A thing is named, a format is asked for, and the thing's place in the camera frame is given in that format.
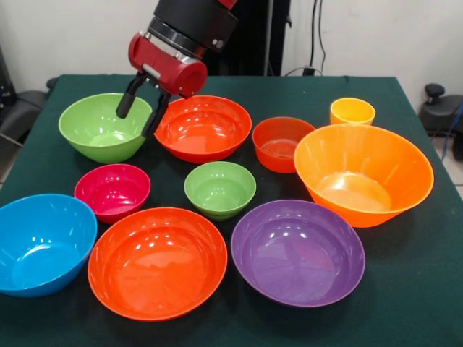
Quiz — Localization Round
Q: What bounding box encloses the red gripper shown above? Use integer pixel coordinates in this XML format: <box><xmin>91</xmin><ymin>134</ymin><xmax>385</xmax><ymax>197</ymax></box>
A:
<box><xmin>115</xmin><ymin>32</ymin><xmax>209</xmax><ymax>138</ymax></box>

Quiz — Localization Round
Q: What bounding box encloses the large green bowl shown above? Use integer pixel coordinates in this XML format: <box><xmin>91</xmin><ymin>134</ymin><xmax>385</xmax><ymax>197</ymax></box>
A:
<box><xmin>58</xmin><ymin>92</ymin><xmax>155</xmax><ymax>164</ymax></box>

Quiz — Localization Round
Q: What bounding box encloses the large red bowl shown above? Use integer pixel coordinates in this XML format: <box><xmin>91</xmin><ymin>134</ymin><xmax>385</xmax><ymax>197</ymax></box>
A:
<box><xmin>153</xmin><ymin>95</ymin><xmax>253</xmax><ymax>165</ymax></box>
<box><xmin>87</xmin><ymin>207</ymin><xmax>229</xmax><ymax>322</ymax></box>

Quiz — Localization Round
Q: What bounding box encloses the dark green table cloth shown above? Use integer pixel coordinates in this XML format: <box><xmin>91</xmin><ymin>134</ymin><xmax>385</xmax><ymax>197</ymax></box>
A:
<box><xmin>0</xmin><ymin>74</ymin><xmax>463</xmax><ymax>347</ymax></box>

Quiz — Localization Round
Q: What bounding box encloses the pink bowl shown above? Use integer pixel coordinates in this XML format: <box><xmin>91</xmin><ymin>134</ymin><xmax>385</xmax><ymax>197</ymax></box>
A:
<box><xmin>74</xmin><ymin>163</ymin><xmax>152</xmax><ymax>226</ymax></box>

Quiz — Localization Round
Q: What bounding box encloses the small green bowl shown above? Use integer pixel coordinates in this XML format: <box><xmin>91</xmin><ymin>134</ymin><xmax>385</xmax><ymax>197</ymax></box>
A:
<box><xmin>183</xmin><ymin>160</ymin><xmax>258</xmax><ymax>222</ymax></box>

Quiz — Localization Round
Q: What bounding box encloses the black device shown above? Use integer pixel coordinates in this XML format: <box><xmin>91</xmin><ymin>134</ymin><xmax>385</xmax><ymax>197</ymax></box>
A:
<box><xmin>0</xmin><ymin>45</ymin><xmax>17</xmax><ymax>108</ymax></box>

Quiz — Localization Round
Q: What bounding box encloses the small red bowl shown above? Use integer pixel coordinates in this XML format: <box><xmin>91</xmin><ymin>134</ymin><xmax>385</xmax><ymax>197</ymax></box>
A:
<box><xmin>252</xmin><ymin>116</ymin><xmax>316</xmax><ymax>174</ymax></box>

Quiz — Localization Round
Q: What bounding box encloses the blue bowl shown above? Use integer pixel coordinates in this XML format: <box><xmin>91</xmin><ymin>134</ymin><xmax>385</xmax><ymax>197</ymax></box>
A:
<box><xmin>0</xmin><ymin>193</ymin><xmax>98</xmax><ymax>299</ymax></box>

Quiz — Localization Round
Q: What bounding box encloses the yellow cup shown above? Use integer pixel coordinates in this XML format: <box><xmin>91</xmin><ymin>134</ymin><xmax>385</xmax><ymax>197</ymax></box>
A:
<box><xmin>329</xmin><ymin>97</ymin><xmax>377</xmax><ymax>126</ymax></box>

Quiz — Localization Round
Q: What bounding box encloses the purple bowl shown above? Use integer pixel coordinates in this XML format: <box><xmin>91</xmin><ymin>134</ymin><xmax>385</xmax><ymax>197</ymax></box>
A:
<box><xmin>230</xmin><ymin>199</ymin><xmax>366</xmax><ymax>309</ymax></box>

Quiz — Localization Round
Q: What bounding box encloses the large orange bowl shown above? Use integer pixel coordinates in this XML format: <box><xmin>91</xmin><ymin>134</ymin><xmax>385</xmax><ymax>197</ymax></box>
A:
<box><xmin>293</xmin><ymin>123</ymin><xmax>435</xmax><ymax>228</ymax></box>

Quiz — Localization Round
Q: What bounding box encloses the blue cable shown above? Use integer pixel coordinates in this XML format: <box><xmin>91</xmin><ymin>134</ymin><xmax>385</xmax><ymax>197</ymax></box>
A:
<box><xmin>441</xmin><ymin>104</ymin><xmax>463</xmax><ymax>160</ymax></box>

